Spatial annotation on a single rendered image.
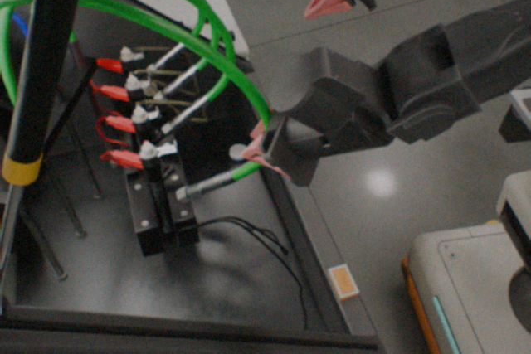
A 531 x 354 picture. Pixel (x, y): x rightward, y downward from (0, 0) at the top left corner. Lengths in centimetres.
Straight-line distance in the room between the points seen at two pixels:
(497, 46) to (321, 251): 51
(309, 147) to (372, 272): 144
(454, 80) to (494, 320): 127
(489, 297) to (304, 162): 119
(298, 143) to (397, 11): 263
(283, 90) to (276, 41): 236
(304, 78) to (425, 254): 131
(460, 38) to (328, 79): 12
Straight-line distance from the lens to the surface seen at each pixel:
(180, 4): 133
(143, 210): 89
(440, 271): 169
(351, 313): 83
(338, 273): 84
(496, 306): 169
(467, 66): 46
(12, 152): 32
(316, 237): 88
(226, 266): 99
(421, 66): 48
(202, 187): 71
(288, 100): 46
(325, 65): 45
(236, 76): 55
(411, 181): 223
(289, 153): 56
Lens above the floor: 169
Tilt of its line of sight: 48 degrees down
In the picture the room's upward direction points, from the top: straight up
